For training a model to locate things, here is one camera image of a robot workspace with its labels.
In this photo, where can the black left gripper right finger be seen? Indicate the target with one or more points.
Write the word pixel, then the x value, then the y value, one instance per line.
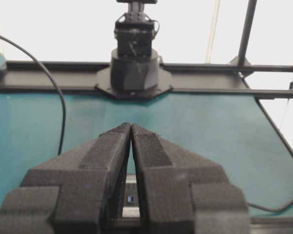
pixel 181 192

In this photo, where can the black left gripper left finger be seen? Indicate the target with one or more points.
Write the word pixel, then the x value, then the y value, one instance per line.
pixel 73 193

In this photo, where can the black USB hub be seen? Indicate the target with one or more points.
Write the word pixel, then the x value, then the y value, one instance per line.
pixel 131 202

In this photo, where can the black aluminium frame rail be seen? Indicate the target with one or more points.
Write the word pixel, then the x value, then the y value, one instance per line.
pixel 83 78

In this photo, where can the black upright frame post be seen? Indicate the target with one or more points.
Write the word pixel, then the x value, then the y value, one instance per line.
pixel 240 60

